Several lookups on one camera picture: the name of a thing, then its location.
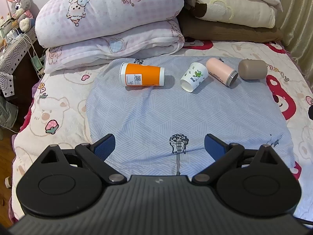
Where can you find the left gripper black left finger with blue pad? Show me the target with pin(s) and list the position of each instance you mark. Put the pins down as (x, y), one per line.
(62, 183)

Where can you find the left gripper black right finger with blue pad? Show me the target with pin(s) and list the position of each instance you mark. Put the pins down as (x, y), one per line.
(254, 183)

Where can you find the pink tumbler cup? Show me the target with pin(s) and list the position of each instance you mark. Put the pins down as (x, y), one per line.
(222, 72)

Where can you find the taupe brown cup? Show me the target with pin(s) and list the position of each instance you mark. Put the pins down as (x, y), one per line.
(252, 69)

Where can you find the white paper cup green print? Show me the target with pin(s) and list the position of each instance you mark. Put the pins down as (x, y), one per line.
(194, 76)

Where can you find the orange paper cup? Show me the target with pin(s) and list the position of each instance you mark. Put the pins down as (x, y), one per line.
(137, 75)

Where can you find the cartoon bear bed sheet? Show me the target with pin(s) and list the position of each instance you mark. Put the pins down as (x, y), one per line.
(58, 113)

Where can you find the light blue patterned cloth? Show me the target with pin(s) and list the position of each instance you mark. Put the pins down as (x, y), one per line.
(161, 130)

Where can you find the patterned bedside table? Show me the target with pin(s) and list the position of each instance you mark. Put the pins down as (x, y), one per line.
(24, 45)

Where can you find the beige curtain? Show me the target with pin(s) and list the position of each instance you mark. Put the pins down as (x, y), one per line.
(296, 24)

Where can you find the brown folded blanket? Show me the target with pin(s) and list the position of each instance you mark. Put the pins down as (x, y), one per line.
(218, 31)

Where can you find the grey plush bunny toy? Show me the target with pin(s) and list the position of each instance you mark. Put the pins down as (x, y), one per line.
(20, 10)

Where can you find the cream folded quilt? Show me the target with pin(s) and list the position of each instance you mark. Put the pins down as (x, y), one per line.
(251, 13)

